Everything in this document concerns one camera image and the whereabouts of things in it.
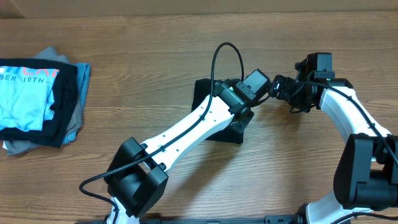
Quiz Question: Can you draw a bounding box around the folded blue shirt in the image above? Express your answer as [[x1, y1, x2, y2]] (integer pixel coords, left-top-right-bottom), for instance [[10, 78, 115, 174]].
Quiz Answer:
[[62, 63, 91, 144]]

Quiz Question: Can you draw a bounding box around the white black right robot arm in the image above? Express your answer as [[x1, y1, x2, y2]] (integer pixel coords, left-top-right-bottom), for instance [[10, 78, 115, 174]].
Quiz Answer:
[[269, 52, 397, 223]]

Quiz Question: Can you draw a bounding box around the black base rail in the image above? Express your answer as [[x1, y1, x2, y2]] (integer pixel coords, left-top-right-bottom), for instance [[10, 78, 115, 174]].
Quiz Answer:
[[74, 214, 299, 224]]

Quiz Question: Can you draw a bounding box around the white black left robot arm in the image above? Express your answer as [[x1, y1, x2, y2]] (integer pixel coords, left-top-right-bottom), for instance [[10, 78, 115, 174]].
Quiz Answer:
[[104, 70, 271, 223]]

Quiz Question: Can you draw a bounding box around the folded black printed t-shirt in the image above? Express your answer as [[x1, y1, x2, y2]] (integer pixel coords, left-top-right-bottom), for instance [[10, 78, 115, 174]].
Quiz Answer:
[[1, 58, 78, 147]]

